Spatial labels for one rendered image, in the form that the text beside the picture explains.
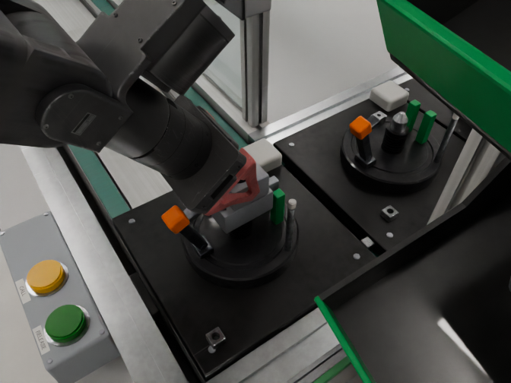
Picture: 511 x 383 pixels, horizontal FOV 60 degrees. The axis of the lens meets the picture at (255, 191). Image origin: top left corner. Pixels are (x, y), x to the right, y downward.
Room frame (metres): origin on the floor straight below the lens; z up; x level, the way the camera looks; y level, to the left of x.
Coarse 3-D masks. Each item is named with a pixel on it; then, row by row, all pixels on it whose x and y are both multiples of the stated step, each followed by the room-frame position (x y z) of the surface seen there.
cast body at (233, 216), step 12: (240, 180) 0.31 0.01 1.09; (264, 180) 0.31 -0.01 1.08; (276, 180) 0.35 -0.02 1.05; (240, 192) 0.30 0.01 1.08; (264, 192) 0.31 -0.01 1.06; (240, 204) 0.30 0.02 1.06; (252, 204) 0.31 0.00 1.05; (264, 204) 0.31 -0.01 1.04; (216, 216) 0.30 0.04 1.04; (228, 216) 0.29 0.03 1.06; (240, 216) 0.30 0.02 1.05; (252, 216) 0.31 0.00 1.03; (228, 228) 0.29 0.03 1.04
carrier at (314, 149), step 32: (384, 96) 0.58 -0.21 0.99; (320, 128) 0.53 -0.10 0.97; (384, 128) 0.50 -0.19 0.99; (416, 128) 0.50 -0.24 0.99; (448, 128) 0.43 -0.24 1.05; (288, 160) 0.46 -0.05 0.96; (320, 160) 0.46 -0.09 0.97; (352, 160) 0.44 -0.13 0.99; (384, 160) 0.44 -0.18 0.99; (416, 160) 0.44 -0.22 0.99; (448, 160) 0.46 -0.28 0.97; (320, 192) 0.40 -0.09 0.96; (352, 192) 0.40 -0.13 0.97; (384, 192) 0.40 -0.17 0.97; (416, 192) 0.40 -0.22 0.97; (352, 224) 0.35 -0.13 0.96; (384, 224) 0.34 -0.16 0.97; (416, 224) 0.34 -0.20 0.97
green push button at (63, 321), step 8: (56, 312) 0.22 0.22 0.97; (64, 312) 0.22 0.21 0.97; (72, 312) 0.22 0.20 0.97; (80, 312) 0.22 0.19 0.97; (48, 320) 0.21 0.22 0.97; (56, 320) 0.21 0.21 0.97; (64, 320) 0.21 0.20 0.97; (72, 320) 0.21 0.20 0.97; (80, 320) 0.21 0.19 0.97; (48, 328) 0.20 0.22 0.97; (56, 328) 0.20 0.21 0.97; (64, 328) 0.20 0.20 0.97; (72, 328) 0.20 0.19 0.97; (80, 328) 0.20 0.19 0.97; (56, 336) 0.19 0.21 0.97; (64, 336) 0.19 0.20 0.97; (72, 336) 0.20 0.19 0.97
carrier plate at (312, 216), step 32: (288, 192) 0.40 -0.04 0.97; (128, 224) 0.34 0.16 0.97; (160, 224) 0.34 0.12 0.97; (320, 224) 0.34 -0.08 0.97; (160, 256) 0.29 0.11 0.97; (320, 256) 0.29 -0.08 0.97; (352, 256) 0.29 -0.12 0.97; (160, 288) 0.25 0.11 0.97; (192, 288) 0.25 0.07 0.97; (224, 288) 0.25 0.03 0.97; (256, 288) 0.25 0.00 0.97; (288, 288) 0.25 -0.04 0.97; (320, 288) 0.25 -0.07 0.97; (192, 320) 0.21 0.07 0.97; (224, 320) 0.21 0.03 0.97; (256, 320) 0.21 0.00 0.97; (288, 320) 0.21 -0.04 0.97; (192, 352) 0.18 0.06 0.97; (224, 352) 0.18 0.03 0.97
